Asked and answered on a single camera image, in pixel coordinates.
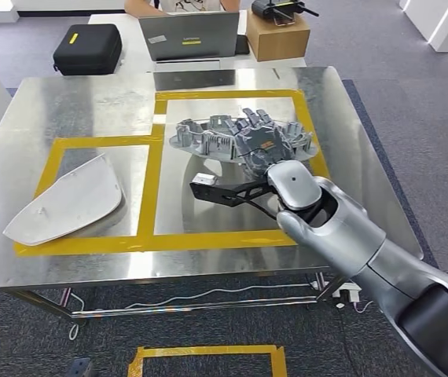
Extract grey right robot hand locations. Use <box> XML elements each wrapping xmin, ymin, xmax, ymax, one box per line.
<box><xmin>234</xmin><ymin>108</ymin><xmax>295</xmax><ymax>181</ymax></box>

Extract grey plastic wheel hubcap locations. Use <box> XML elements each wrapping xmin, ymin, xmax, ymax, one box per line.
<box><xmin>169</xmin><ymin>108</ymin><xmax>319</xmax><ymax>165</ymax></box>

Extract steel workbench grey top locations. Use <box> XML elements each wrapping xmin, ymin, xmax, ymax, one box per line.
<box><xmin>0</xmin><ymin>66</ymin><xmax>425</xmax><ymax>326</ymax></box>

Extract yellow tape strip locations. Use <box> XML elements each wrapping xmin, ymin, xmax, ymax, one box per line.
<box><xmin>136</xmin><ymin>89</ymin><xmax>330</xmax><ymax>252</ymax></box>

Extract brown cardboard box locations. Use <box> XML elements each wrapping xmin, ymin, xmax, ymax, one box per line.
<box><xmin>246</xmin><ymin>10</ymin><xmax>312</xmax><ymax>62</ymax></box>

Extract black device with antennas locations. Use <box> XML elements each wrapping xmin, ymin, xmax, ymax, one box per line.
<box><xmin>251</xmin><ymin>0</ymin><xmax>320</xmax><ymax>25</ymax></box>

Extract grey laptop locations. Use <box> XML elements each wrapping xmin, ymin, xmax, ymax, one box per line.
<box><xmin>138</xmin><ymin>11</ymin><xmax>241</xmax><ymax>64</ymax></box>

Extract white power strip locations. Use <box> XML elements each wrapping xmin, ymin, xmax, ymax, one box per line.
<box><xmin>310</xmin><ymin>280</ymin><xmax>362</xmax><ymax>309</ymax></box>

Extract white desk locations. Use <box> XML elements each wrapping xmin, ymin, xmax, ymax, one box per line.
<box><xmin>88</xmin><ymin>11</ymin><xmax>307</xmax><ymax>74</ymax></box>

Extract person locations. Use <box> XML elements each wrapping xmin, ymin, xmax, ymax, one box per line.
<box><xmin>123</xmin><ymin>0</ymin><xmax>241</xmax><ymax>17</ymax></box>

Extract black zipped carrying case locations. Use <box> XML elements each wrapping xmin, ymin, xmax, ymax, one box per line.
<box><xmin>53</xmin><ymin>23</ymin><xmax>123</xmax><ymax>77</ymax></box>

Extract white blocks with light strips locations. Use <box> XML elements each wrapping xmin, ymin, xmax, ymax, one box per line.
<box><xmin>398</xmin><ymin>0</ymin><xmax>448</xmax><ymax>53</ymax></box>

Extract white plastic car panel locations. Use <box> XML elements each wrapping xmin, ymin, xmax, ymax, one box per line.
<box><xmin>3</xmin><ymin>153</ymin><xmax>123</xmax><ymax>247</ymax></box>

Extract white floor cable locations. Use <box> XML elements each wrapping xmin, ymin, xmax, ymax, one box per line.
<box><xmin>68</xmin><ymin>283</ymin><xmax>315</xmax><ymax>342</ymax></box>
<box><xmin>352</xmin><ymin>298</ymin><xmax>375</xmax><ymax>315</ymax></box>

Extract yellow tape frame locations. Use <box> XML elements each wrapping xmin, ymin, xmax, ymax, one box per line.
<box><xmin>13</xmin><ymin>136</ymin><xmax>164</xmax><ymax>257</ymax></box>

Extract dark left wrist camera box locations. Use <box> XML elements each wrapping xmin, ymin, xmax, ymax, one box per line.
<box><xmin>68</xmin><ymin>357</ymin><xmax>93</xmax><ymax>377</ymax></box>

